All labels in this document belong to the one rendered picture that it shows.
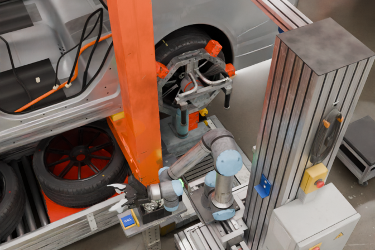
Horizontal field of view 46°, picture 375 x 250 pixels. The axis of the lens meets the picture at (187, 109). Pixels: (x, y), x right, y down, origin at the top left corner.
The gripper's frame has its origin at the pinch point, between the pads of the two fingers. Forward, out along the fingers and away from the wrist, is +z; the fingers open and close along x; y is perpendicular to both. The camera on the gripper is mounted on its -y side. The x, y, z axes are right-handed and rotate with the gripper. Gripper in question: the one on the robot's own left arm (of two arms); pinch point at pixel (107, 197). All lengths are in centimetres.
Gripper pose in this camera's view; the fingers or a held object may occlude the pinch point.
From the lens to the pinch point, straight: 210.2
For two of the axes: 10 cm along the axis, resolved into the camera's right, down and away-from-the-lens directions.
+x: -2.0, -6.1, 7.7
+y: 0.3, 7.8, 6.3
